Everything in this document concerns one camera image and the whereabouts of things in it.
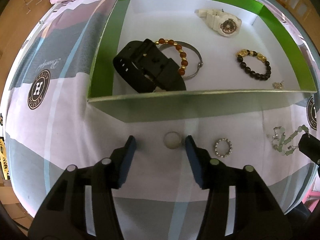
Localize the pink grey patterned bedsheet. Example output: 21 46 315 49
1 0 319 239

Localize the small beaded ring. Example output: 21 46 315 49
213 138 233 158

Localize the green cardboard box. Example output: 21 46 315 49
88 0 317 122

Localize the wooden cabinet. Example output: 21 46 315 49
276 0 319 49

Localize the white wrist watch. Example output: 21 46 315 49
195 9 242 37

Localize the green jade chain bracelet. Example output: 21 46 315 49
267 124 310 157

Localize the black wristband watch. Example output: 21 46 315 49
113 39 186 93

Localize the thin silver bangle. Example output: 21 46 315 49
155 39 203 81

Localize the silver ring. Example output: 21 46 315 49
163 131 182 150

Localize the gold black bead bracelet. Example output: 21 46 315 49
236 48 272 81

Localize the red gold bead bracelet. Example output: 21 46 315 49
154 37 189 76

